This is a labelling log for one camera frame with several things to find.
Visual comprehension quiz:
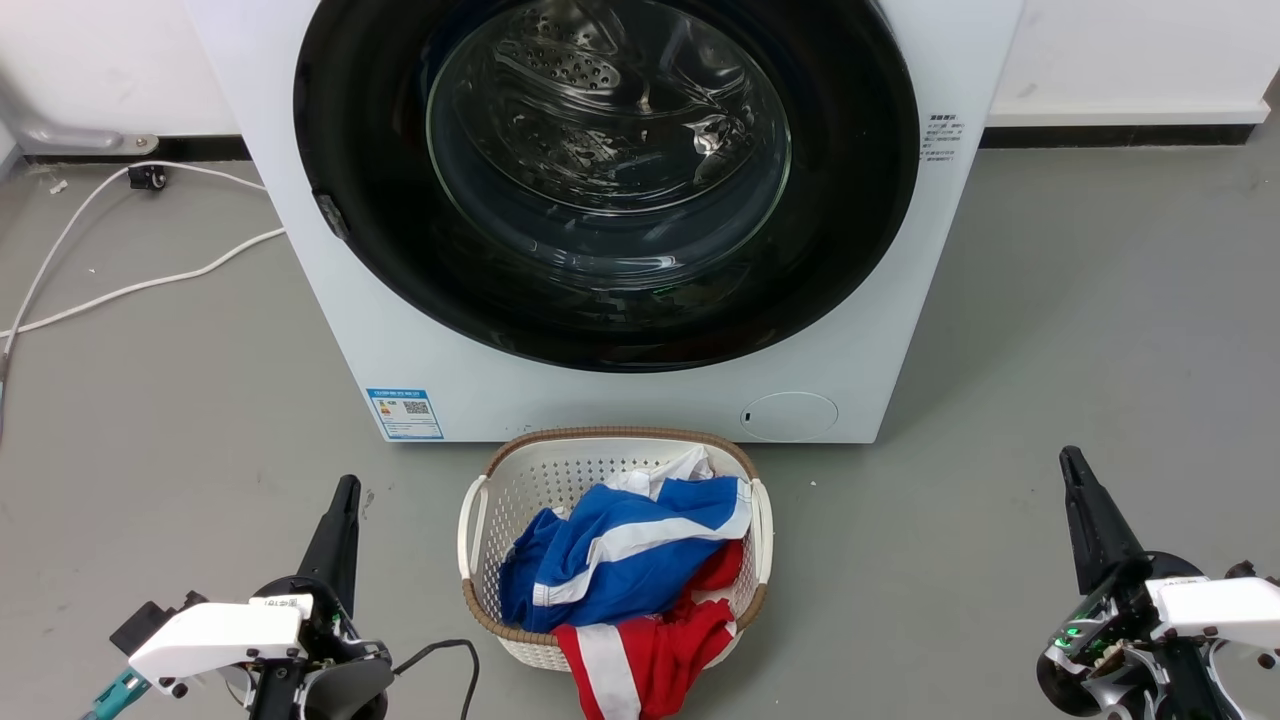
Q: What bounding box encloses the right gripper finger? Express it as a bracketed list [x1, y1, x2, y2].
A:
[1070, 447, 1146, 576]
[1060, 447, 1113, 596]

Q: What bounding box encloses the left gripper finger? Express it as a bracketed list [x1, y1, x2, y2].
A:
[328, 476, 361, 616]
[298, 476, 351, 593]

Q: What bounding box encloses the white front-load washing machine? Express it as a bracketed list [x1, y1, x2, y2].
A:
[183, 0, 1026, 444]

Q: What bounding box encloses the perforated steel washer drum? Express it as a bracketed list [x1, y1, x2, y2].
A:
[430, 0, 791, 216]

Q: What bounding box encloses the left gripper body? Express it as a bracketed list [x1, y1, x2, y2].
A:
[250, 575, 395, 720]

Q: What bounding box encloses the round black glass washer door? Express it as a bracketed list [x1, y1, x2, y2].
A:
[293, 0, 921, 373]

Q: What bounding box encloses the white woven-rim laundry basket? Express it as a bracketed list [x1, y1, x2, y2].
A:
[457, 426, 774, 672]

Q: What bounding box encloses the blue energy label sticker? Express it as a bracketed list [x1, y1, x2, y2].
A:
[366, 388, 445, 441]

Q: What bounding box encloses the blue white-striped garment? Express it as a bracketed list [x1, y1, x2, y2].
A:
[498, 476, 753, 634]

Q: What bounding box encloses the round white filter cover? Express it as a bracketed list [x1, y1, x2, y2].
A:
[740, 391, 839, 442]

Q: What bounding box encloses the white power cable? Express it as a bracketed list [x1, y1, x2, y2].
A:
[0, 160, 267, 361]
[0, 228, 287, 339]

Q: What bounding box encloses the red white-striped garment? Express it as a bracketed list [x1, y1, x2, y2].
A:
[553, 540, 746, 720]

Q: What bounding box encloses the white crumpled garment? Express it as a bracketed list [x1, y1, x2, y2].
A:
[600, 447, 716, 501]

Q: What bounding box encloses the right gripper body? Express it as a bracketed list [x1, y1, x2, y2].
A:
[1037, 555, 1241, 720]

